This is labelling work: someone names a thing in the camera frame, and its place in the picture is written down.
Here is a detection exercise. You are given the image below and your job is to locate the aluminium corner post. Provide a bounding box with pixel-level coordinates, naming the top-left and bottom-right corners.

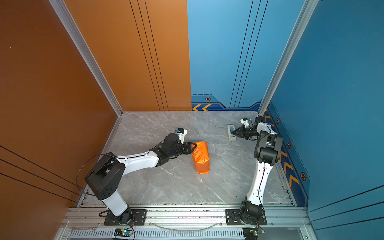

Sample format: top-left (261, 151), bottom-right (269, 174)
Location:
top-left (258, 0), bottom-right (319, 117)
top-left (49, 0), bottom-right (123, 117)

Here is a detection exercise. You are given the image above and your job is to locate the white tape dispenser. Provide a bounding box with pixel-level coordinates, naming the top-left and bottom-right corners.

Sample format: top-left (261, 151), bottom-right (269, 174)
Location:
top-left (227, 125), bottom-right (237, 142)

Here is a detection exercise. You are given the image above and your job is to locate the left aluminium corner post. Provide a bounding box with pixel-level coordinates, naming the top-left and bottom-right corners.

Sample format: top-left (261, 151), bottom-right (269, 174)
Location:
top-left (49, 0), bottom-right (123, 117)

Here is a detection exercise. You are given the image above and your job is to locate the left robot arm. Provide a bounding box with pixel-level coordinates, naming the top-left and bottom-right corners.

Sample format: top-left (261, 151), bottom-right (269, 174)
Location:
top-left (85, 142), bottom-right (197, 225)

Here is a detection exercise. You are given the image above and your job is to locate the yellow orange wrapping paper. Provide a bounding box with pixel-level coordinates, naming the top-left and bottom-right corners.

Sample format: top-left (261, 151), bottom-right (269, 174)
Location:
top-left (192, 141), bottom-right (210, 174)

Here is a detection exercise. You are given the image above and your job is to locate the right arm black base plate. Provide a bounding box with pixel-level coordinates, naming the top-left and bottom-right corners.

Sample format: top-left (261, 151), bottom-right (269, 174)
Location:
top-left (225, 209), bottom-right (268, 226)

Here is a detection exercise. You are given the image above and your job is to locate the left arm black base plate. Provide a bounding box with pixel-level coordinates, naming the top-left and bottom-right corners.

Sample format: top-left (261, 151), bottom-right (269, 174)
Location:
top-left (99, 208), bottom-right (147, 227)

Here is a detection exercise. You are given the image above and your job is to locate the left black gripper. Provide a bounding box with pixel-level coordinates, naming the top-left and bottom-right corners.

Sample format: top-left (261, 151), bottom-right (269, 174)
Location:
top-left (168, 141), bottom-right (198, 159)

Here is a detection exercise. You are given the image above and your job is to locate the aluminium front rail frame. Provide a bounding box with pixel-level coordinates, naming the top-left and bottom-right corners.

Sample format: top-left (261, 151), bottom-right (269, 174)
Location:
top-left (56, 204), bottom-right (316, 240)

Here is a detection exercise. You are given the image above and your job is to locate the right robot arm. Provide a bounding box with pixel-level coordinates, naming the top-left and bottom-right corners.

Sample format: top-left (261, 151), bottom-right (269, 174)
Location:
top-left (231, 116), bottom-right (283, 225)

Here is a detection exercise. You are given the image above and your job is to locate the left green circuit board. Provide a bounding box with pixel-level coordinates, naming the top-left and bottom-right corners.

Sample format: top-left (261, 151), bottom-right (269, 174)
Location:
top-left (114, 228), bottom-right (135, 240)

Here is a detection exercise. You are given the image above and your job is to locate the right aluminium corner post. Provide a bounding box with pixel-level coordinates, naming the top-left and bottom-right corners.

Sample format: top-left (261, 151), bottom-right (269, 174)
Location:
top-left (258, 0), bottom-right (319, 117)

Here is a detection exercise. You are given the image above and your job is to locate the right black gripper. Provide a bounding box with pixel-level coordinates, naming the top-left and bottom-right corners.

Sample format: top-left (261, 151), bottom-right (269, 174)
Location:
top-left (232, 125), bottom-right (260, 140)

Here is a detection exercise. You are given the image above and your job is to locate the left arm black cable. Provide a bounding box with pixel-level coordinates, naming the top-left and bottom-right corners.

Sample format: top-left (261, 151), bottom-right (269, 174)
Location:
top-left (75, 153), bottom-right (116, 196)

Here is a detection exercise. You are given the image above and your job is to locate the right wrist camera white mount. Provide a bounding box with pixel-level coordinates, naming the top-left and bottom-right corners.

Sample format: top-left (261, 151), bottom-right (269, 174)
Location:
top-left (240, 118), bottom-right (254, 129)

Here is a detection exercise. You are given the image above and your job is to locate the green circuit board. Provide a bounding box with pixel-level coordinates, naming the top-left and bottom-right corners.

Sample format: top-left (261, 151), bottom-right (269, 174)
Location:
top-left (114, 228), bottom-right (135, 240)
top-left (243, 228), bottom-right (260, 240)

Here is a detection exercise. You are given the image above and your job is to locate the right green circuit board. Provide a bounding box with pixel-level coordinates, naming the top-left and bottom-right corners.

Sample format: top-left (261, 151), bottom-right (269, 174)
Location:
top-left (243, 228), bottom-right (260, 240)

